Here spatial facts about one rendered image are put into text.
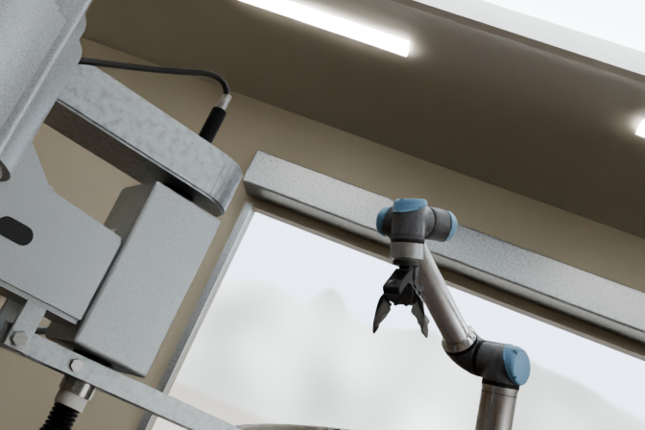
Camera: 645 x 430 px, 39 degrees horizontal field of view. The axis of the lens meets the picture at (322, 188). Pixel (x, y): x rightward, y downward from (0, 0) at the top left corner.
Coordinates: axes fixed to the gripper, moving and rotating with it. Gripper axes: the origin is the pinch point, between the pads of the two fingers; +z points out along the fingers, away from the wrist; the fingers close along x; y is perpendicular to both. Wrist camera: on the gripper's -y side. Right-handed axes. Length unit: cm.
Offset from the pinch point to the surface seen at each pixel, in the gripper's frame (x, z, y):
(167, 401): 41, 19, -43
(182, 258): 37, -15, -47
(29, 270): 56, -9, -77
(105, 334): 46, 4, -62
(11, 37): 7, -39, -136
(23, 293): 57, -4, -77
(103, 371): 49, 13, -57
